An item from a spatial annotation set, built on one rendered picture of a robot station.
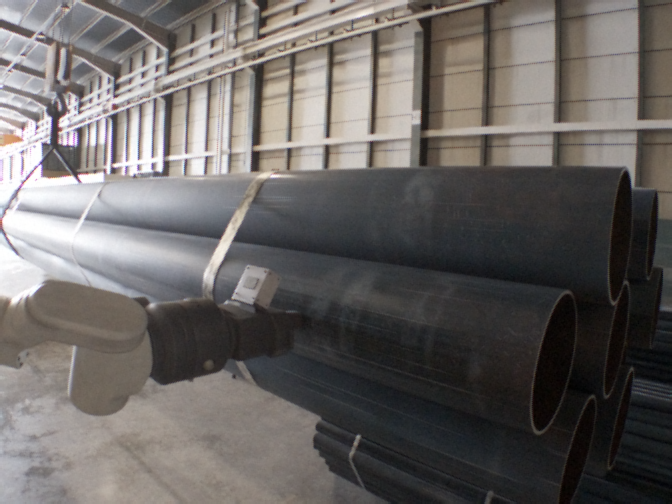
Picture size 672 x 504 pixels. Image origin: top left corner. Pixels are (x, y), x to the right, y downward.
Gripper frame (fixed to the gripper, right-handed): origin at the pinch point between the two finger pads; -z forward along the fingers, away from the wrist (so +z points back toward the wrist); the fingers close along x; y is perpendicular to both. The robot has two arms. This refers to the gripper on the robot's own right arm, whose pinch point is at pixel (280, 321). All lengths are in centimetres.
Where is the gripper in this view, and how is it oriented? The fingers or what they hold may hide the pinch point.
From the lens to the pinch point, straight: 60.7
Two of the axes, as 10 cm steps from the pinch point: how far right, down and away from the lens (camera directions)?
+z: -6.8, 0.4, -7.3
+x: -7.3, -1.0, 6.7
